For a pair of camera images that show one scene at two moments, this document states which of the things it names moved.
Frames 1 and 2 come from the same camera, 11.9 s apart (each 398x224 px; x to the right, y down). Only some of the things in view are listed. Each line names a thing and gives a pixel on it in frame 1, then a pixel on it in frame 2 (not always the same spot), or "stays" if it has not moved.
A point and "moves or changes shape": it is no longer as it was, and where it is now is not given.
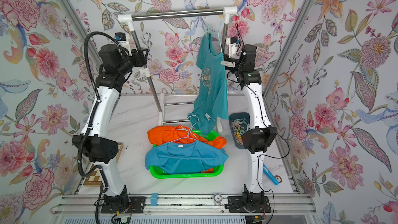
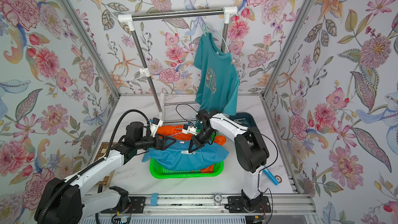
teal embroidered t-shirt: x=209 y=101 moves or changes shape
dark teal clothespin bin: x=239 y=123 stays
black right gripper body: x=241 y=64 -> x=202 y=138
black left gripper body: x=132 y=61 -> x=150 y=142
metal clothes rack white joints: x=160 y=102 stays
